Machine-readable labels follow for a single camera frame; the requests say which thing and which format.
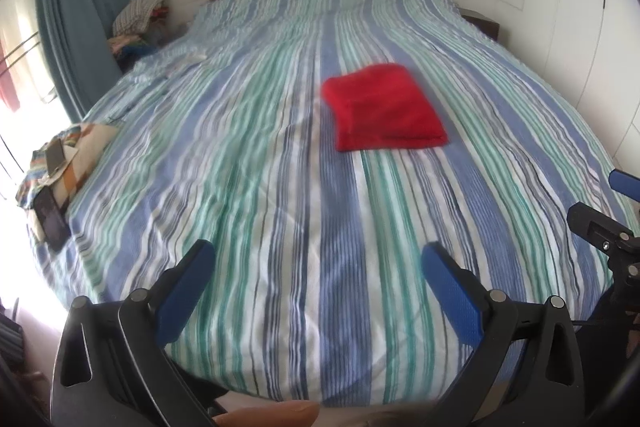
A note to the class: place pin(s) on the grey phone on cushion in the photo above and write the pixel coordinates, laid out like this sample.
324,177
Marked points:
55,156

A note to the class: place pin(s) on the black smartphone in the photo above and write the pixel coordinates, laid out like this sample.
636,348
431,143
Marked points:
55,229

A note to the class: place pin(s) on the white wardrobe door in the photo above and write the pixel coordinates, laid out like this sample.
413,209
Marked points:
588,51

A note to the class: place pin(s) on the colourful patterned cushion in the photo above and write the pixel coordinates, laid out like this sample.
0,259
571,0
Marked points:
83,146

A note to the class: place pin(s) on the pile of clothes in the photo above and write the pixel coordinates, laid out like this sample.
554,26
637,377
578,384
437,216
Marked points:
138,31

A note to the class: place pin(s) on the striped blue green bedspread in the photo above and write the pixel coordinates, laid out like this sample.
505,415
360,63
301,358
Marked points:
318,292

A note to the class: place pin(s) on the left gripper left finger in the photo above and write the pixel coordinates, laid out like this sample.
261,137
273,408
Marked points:
111,368

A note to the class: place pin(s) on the red hanging garment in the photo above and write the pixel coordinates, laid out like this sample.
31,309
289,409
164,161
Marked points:
7,89

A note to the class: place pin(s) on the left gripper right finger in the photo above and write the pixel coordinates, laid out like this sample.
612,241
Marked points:
547,387

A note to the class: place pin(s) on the red sweater with white rabbit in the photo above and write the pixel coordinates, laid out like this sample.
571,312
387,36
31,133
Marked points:
381,107

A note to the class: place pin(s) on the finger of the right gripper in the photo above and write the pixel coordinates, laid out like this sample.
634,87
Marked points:
624,183
599,230

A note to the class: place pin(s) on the dark wooden nightstand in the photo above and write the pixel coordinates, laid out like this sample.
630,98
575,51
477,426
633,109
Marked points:
486,25

